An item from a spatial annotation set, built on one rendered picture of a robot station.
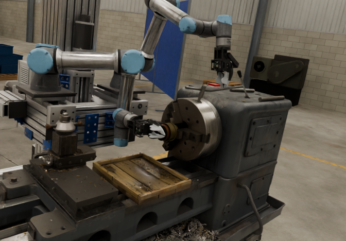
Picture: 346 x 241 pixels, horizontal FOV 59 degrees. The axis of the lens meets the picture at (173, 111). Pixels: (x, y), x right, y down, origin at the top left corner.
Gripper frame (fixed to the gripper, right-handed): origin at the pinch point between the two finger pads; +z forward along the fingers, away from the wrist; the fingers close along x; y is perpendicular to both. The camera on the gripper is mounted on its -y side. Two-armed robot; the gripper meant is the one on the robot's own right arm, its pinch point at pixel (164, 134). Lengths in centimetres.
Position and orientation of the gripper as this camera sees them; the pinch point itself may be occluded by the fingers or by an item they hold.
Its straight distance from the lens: 141.8
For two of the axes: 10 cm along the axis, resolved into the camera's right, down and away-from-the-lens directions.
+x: 1.4, -9.6, -2.3
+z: 6.8, 2.6, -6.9
